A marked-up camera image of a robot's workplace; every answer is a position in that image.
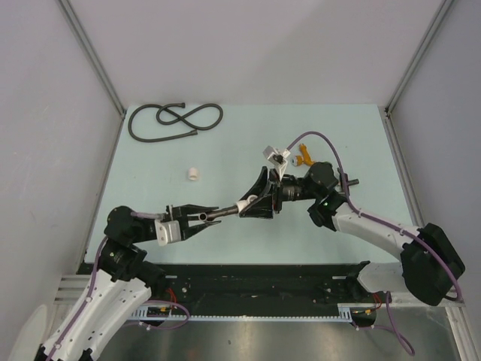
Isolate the slotted grey cable duct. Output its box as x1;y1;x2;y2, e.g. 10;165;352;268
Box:
127;304;377;324

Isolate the grey coiled flexible hose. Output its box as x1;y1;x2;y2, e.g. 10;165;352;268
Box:
128;102;224;143

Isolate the orange faucet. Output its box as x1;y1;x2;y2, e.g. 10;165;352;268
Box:
291;144;314;167

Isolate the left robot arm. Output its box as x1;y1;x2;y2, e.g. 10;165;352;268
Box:
35;195;257;360

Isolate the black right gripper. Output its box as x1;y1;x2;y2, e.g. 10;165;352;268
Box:
238;165;320;219

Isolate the right aluminium frame post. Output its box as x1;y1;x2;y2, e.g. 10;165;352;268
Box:
384;0;457;115

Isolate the aluminium frame post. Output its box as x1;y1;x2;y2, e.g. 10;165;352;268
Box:
56;0;126;119
384;0;457;115

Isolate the dark metal L-shaped faucet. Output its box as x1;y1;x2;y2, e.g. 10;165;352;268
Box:
338;169;360;193

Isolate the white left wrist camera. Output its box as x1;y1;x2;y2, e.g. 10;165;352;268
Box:
154;220;183;247

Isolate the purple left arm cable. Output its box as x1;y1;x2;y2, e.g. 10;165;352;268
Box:
37;211;191;358

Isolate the brushed steel water faucet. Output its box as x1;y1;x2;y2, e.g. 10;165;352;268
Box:
198;205;239;222

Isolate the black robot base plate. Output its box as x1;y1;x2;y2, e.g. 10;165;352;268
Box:
153;263;386;316

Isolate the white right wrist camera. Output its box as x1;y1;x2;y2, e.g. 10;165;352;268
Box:
262;146;291;179

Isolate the white plastic pipe coupling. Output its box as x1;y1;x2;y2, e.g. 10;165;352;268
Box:
187;167;200;181

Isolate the white plastic pipe tee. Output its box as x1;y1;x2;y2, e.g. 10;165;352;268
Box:
235;195;257;215

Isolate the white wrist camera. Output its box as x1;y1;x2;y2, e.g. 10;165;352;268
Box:
154;220;183;247
262;146;291;179

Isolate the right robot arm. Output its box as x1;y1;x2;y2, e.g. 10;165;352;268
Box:
236;162;465;306

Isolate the left aluminium frame post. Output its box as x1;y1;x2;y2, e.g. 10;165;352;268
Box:
56;0;126;119

